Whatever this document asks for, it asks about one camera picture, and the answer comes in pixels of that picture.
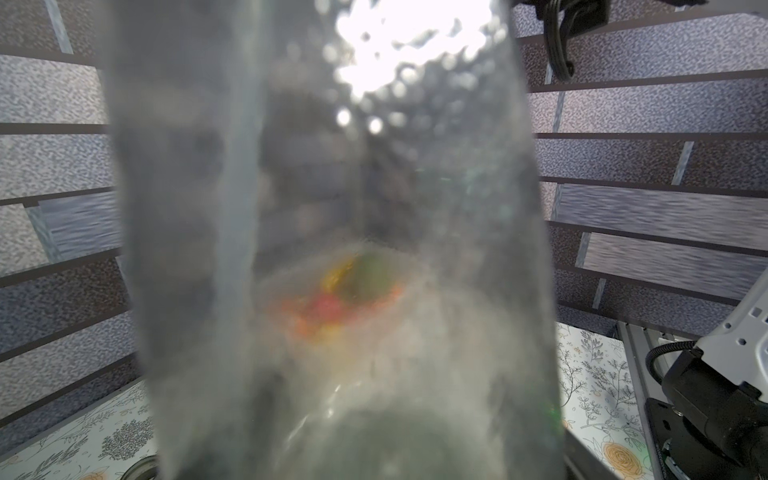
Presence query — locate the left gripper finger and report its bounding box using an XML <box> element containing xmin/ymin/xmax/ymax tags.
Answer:
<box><xmin>563</xmin><ymin>430</ymin><xmax>618</xmax><ymax>480</ymax></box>

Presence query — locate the grey spray bottle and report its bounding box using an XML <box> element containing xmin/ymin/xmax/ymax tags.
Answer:
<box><xmin>120</xmin><ymin>455</ymin><xmax>160</xmax><ymax>480</ymax></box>
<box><xmin>97</xmin><ymin>1</ymin><xmax>566</xmax><ymax>479</ymax></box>

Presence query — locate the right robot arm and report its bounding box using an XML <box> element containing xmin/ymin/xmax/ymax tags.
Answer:
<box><xmin>645</xmin><ymin>276</ymin><xmax>767</xmax><ymax>479</ymax></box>

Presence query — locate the black corrugated cable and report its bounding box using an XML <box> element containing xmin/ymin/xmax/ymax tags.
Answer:
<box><xmin>527</xmin><ymin>0</ymin><xmax>613</xmax><ymax>82</ymax></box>

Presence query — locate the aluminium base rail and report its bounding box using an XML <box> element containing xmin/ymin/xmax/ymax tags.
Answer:
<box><xmin>618</xmin><ymin>322</ymin><xmax>680</xmax><ymax>479</ymax></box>

